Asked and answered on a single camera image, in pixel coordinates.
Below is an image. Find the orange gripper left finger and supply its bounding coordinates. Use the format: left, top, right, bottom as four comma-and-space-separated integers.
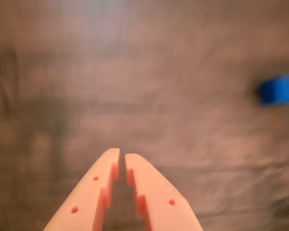
42, 147, 121, 231

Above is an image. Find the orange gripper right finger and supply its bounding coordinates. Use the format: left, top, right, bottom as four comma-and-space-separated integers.
124, 153, 204, 231

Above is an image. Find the small blue cube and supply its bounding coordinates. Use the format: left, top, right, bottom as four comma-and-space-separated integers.
257, 73, 289, 106

